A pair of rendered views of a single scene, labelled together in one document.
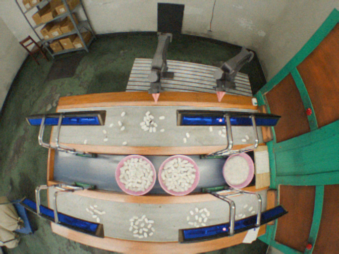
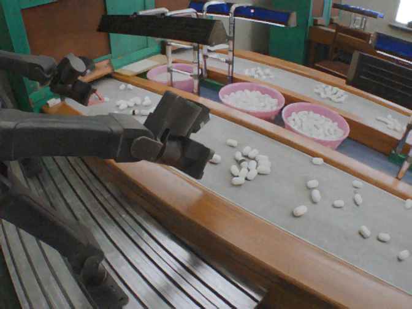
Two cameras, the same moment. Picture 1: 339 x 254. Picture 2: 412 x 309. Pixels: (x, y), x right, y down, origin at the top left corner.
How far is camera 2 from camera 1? 0.98 m
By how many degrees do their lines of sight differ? 64
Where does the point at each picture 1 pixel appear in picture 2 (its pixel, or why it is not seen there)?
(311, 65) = not seen: outside the picture
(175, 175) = (256, 103)
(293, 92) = (52, 13)
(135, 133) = (287, 167)
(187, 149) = (214, 106)
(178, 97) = (141, 165)
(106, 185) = (368, 152)
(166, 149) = (248, 118)
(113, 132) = (338, 191)
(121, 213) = (352, 110)
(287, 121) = (85, 32)
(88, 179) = not seen: hidden behind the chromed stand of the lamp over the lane
